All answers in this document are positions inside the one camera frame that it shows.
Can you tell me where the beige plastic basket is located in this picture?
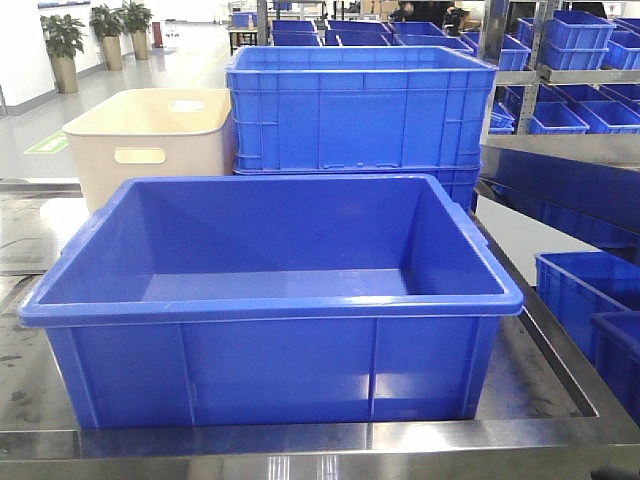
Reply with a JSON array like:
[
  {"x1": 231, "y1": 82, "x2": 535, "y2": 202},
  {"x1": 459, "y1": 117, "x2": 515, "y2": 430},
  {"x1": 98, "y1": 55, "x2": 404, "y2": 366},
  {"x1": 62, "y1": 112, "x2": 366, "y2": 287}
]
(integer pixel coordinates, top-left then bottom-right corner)
[{"x1": 62, "y1": 88, "x2": 235, "y2": 212}]

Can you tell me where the blue target bin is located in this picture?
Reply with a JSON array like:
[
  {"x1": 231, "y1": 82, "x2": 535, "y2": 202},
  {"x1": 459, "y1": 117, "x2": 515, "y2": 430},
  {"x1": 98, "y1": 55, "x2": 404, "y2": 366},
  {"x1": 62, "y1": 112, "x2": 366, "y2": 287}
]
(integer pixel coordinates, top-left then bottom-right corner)
[{"x1": 18, "y1": 174, "x2": 523, "y2": 429}]

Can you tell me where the potted plant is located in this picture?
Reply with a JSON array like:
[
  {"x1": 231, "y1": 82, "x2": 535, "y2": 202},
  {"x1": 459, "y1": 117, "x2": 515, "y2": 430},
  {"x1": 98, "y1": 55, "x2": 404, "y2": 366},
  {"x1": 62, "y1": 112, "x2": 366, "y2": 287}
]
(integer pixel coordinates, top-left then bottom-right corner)
[
  {"x1": 40, "y1": 14, "x2": 85, "y2": 94},
  {"x1": 121, "y1": 1, "x2": 153, "y2": 60},
  {"x1": 90, "y1": 4, "x2": 124, "y2": 71}
]

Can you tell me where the potted plant middle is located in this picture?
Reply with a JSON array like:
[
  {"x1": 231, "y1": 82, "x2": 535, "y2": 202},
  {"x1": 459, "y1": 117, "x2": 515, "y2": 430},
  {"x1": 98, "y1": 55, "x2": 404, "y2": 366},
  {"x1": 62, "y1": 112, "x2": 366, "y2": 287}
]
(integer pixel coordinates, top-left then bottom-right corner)
[{"x1": 90, "y1": 4, "x2": 124, "y2": 71}]

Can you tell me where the potted plant far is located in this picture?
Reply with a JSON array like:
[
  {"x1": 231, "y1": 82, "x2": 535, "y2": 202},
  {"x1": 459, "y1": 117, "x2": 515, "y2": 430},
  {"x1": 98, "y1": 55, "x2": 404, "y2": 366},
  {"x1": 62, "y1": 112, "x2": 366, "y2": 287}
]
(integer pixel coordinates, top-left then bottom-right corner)
[{"x1": 121, "y1": 1, "x2": 153, "y2": 60}]

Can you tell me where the large blue crate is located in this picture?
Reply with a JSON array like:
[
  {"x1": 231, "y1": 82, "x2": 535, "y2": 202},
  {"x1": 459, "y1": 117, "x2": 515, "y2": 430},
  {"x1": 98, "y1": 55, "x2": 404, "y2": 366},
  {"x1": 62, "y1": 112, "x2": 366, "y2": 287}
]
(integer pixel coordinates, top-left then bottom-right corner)
[{"x1": 226, "y1": 46, "x2": 497, "y2": 174}]

